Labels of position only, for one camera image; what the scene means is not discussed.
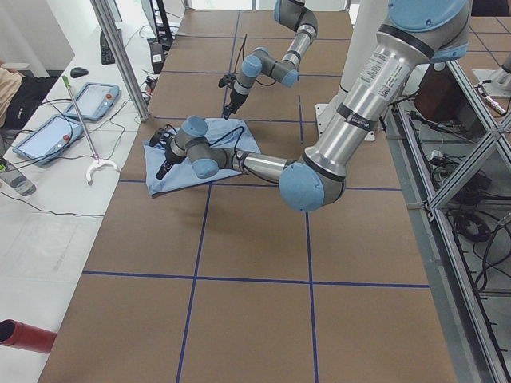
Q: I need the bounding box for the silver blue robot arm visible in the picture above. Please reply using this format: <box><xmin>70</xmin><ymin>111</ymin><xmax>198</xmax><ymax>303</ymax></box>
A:
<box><xmin>219</xmin><ymin>1</ymin><xmax>319</xmax><ymax>120</ymax></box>
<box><xmin>151</xmin><ymin>1</ymin><xmax>472</xmax><ymax>212</ymax></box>

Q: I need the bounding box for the clear water bottle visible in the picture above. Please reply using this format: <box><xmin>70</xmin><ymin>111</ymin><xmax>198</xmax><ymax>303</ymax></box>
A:
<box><xmin>1</xmin><ymin>157</ymin><xmax>37</xmax><ymax>196</ymax></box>

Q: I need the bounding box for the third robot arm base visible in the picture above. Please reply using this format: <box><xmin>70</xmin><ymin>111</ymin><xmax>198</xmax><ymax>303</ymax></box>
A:
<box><xmin>472</xmin><ymin>56</ymin><xmax>510</xmax><ymax>97</ymax></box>

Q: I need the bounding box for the black keyboard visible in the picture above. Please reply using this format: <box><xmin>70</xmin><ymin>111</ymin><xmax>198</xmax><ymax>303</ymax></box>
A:
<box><xmin>99</xmin><ymin>31</ymin><xmax>115</xmax><ymax>65</ymax></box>

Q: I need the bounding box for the light blue t-shirt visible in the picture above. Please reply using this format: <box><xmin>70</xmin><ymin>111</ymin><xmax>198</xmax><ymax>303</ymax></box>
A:
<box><xmin>143</xmin><ymin>118</ymin><xmax>260</xmax><ymax>195</ymax></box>

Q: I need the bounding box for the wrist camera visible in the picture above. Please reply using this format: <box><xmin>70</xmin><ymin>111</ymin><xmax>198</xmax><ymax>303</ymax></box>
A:
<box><xmin>149</xmin><ymin>125</ymin><xmax>176</xmax><ymax>148</ymax></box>
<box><xmin>218</xmin><ymin>73</ymin><xmax>236</xmax><ymax>89</ymax></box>

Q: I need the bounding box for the black computer mouse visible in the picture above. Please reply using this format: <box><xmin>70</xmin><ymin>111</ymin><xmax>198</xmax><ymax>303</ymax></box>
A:
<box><xmin>69</xmin><ymin>67</ymin><xmax>89</xmax><ymax>78</ymax></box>

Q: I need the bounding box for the far teach pendant tablet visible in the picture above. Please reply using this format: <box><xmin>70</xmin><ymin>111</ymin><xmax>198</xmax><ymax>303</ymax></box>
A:
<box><xmin>72</xmin><ymin>82</ymin><xmax>121</xmax><ymax>122</ymax></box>

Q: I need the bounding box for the teach pendant tablet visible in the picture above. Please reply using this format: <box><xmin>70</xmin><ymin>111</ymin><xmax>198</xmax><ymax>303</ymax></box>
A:
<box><xmin>72</xmin><ymin>82</ymin><xmax>121</xmax><ymax>122</ymax></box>
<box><xmin>13</xmin><ymin>115</ymin><xmax>83</xmax><ymax>164</ymax></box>

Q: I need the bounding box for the red cylinder bottle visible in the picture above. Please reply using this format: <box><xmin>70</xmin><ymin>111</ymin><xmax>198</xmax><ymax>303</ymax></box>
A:
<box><xmin>1</xmin><ymin>319</ymin><xmax>57</xmax><ymax>354</ymax></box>

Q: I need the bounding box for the aluminium frame post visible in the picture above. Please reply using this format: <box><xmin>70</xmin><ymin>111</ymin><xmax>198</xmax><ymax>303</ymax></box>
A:
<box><xmin>90</xmin><ymin>0</ymin><xmax>149</xmax><ymax>122</ymax></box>

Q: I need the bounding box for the metal reacher grabber tool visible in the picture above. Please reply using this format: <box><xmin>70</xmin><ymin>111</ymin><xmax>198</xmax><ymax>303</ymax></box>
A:
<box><xmin>62</xmin><ymin>75</ymin><xmax>120</xmax><ymax>185</ymax></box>

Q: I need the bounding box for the near teach pendant tablet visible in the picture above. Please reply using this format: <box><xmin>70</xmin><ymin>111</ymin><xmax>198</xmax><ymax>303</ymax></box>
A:
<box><xmin>13</xmin><ymin>115</ymin><xmax>83</xmax><ymax>164</ymax></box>

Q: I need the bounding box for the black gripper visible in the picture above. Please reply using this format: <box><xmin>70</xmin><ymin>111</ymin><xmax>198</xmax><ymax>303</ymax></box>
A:
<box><xmin>223</xmin><ymin>89</ymin><xmax>250</xmax><ymax>120</ymax></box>
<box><xmin>155</xmin><ymin>143</ymin><xmax>186</xmax><ymax>180</ymax></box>

